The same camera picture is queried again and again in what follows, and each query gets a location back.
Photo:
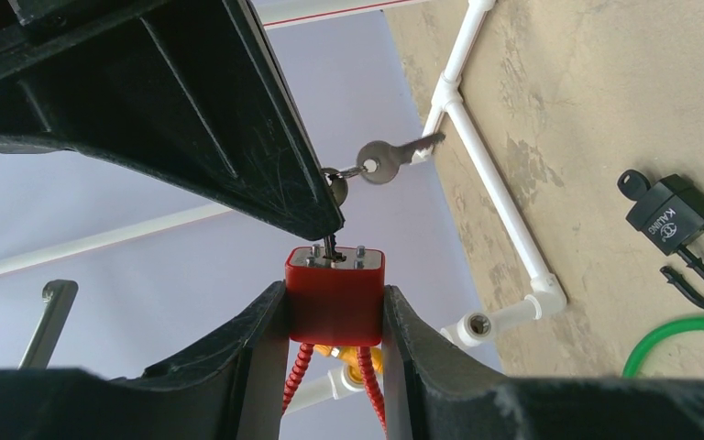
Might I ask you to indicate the black padlock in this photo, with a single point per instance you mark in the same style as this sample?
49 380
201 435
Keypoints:
671 216

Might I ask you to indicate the black-headed key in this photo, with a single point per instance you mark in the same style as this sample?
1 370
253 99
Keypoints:
633 185

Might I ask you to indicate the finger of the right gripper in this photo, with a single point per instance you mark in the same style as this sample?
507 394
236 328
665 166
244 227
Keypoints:
187 92

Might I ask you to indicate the orange tap valve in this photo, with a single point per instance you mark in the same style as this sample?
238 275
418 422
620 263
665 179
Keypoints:
349 355

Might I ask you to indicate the white PVC pipe frame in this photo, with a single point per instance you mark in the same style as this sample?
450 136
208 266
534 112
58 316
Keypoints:
546 296

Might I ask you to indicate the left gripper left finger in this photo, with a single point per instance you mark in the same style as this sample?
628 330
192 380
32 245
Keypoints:
226 385

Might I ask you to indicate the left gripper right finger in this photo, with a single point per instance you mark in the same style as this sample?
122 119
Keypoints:
434 390

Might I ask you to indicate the white pole with red stripe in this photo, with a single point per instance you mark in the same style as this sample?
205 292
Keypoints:
273 14

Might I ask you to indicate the green cable lock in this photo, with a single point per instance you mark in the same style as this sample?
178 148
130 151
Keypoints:
639 354

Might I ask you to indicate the small silver key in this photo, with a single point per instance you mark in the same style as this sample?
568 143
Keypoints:
378 163

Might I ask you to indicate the red cable lock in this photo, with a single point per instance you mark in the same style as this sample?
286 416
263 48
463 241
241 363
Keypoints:
335 299

